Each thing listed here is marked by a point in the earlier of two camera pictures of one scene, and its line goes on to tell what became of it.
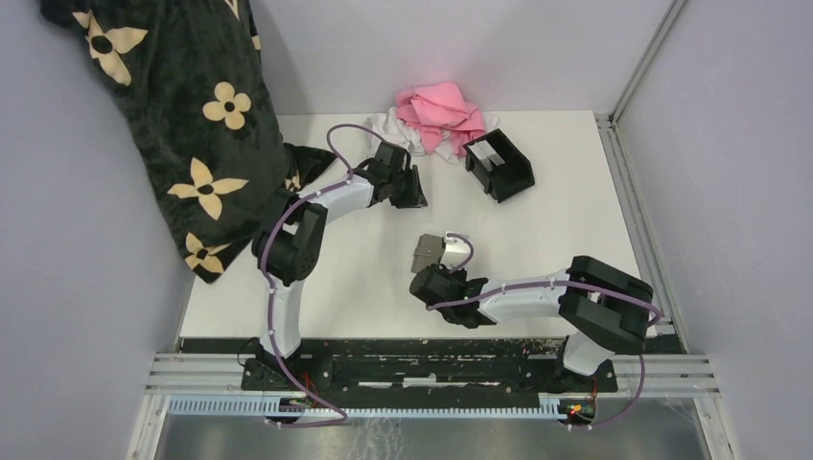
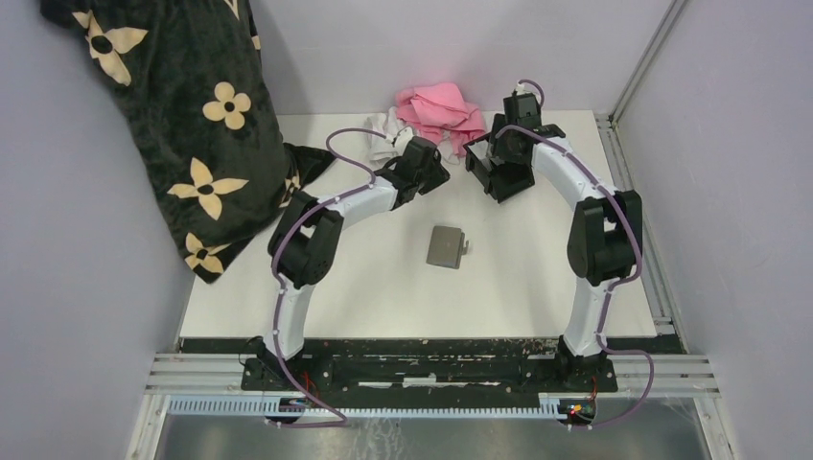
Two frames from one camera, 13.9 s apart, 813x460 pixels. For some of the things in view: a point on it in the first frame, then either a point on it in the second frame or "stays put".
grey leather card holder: x=428 y=252 to x=447 y=246
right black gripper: x=442 y=269 to x=497 y=146
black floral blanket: x=192 y=83 stays put
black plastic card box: x=499 y=165 stays put
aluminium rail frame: x=680 y=376 stays put
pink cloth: x=435 y=108 stays put
